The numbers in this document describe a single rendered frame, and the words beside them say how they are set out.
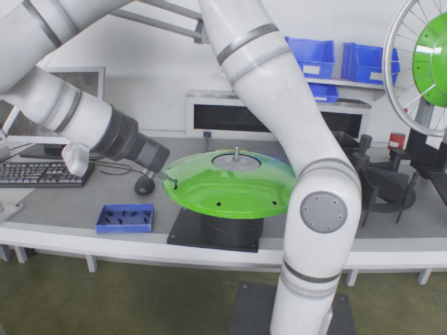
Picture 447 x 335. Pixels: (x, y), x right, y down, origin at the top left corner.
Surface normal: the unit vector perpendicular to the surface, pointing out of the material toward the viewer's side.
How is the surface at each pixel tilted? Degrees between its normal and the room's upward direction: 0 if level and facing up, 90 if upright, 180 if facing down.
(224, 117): 90
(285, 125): 118
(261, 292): 0
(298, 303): 90
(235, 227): 90
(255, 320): 0
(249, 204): 24
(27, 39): 93
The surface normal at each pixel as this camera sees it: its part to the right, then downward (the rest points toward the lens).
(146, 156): 0.34, 0.18
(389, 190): -0.87, 0.15
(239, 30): -0.22, 0.18
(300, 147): -0.24, 0.59
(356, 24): -0.03, 0.38
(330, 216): -0.32, 0.37
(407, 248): 0.04, -0.92
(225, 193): -0.03, -0.71
